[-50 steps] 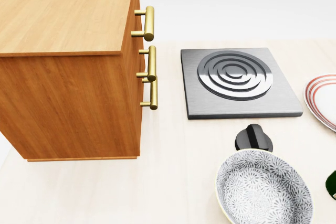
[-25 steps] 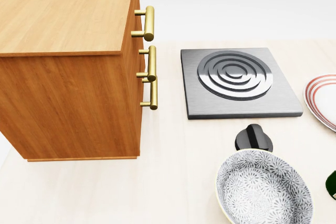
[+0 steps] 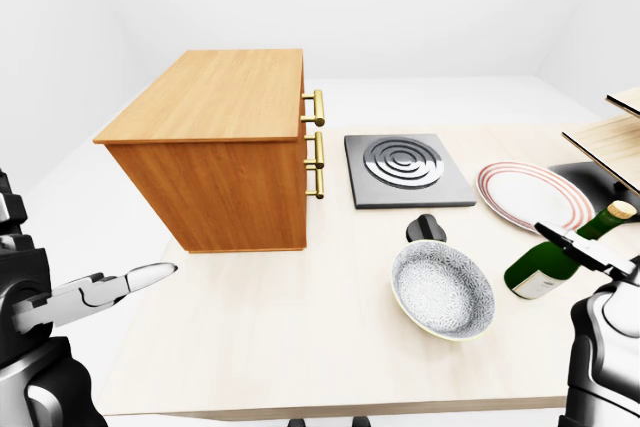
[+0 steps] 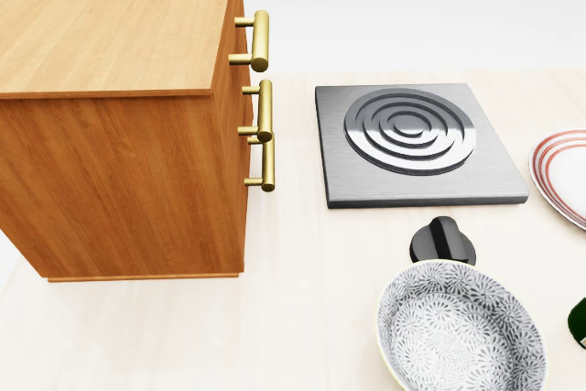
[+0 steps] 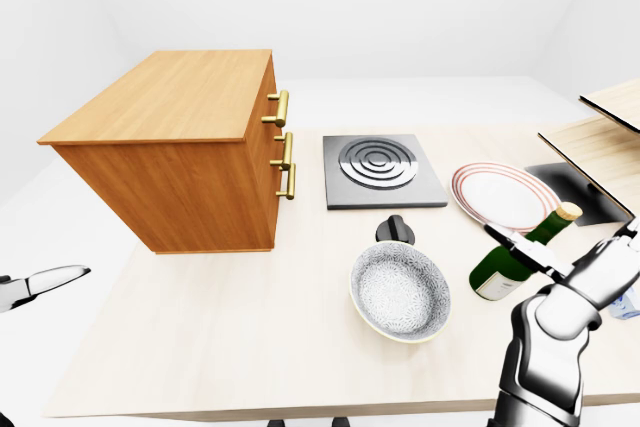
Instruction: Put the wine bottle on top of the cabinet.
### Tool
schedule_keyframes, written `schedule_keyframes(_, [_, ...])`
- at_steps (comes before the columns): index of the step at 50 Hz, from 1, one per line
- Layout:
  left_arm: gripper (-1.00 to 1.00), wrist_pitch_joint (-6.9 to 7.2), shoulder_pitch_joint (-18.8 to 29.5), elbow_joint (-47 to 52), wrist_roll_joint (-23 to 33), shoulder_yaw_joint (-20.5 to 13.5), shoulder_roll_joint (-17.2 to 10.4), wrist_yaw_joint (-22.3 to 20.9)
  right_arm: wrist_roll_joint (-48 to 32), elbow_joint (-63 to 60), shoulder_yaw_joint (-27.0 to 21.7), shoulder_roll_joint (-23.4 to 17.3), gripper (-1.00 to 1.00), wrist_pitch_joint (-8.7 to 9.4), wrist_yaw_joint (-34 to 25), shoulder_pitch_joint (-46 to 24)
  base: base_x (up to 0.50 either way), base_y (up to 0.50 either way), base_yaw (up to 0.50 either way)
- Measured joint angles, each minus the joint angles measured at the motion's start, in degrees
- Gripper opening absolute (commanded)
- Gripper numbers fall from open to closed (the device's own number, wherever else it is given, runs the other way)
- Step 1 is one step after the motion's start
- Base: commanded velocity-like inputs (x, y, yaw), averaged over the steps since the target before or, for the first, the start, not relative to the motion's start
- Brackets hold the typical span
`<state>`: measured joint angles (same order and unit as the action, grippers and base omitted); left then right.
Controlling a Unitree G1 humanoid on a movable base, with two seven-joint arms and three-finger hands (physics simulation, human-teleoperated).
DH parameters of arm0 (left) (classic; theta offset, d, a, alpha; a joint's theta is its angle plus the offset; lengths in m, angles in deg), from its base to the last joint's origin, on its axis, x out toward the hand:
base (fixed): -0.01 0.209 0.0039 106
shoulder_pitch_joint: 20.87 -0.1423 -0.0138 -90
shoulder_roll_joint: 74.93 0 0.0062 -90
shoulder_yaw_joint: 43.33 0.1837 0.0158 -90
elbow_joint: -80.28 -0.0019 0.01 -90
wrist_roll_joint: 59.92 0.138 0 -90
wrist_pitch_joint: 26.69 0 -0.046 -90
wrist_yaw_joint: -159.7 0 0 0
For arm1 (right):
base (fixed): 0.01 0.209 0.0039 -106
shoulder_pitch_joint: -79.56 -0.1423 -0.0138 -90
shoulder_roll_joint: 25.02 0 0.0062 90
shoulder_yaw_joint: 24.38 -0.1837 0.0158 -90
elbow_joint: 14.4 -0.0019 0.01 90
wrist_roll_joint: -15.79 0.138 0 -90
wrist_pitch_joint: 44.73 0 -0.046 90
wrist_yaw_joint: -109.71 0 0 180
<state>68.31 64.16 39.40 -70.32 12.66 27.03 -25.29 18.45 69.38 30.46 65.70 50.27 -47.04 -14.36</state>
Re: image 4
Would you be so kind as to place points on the wooden cabinet drawer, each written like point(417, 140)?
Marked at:
point(241, 111)
point(245, 208)
point(233, 34)

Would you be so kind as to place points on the wooden cabinet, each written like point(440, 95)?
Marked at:
point(114, 134)

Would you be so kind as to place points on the dark green wine bottle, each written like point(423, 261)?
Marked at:
point(578, 324)

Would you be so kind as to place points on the flat dark stove plate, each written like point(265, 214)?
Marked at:
point(412, 148)

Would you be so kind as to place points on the round black knob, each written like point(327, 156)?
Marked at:
point(441, 240)

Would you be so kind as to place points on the patterned grey white bowl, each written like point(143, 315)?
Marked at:
point(458, 331)

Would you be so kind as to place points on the white plate with red rings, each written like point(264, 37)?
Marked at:
point(563, 176)

